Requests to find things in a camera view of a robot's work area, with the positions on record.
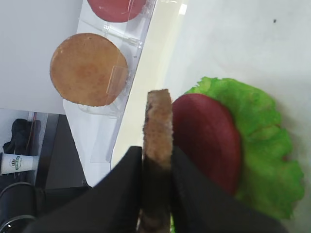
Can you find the clear acrylic left rack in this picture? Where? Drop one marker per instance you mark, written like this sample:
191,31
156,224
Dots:
95,129

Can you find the brown bun half left rack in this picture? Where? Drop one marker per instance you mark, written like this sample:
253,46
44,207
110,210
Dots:
88,69

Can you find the green lettuce leaf on tray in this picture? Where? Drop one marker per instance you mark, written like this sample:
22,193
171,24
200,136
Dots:
268,182

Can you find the black bag on floor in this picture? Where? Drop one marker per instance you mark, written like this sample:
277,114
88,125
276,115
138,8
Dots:
24,138

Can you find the black round cylinder object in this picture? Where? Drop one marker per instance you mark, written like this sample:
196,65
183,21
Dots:
20,204

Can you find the brown meat patty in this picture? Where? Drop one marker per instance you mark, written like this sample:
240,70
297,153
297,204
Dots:
155,213

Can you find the white paper tray liner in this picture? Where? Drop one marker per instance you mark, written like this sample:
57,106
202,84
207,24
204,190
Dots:
264,43

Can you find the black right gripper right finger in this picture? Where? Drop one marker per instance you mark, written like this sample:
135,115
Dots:
200,206

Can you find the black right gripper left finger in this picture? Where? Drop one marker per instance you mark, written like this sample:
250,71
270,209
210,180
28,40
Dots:
112,206

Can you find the red tomato slice in rack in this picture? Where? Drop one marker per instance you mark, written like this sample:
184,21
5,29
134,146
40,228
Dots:
116,11

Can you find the white paper coffee cup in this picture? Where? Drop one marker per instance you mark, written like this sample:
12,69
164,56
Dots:
13,163

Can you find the red tomato slice on tray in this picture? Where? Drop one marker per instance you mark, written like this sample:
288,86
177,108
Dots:
205,131

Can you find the cream rectangular metal tray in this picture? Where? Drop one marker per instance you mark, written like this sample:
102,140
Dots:
151,74

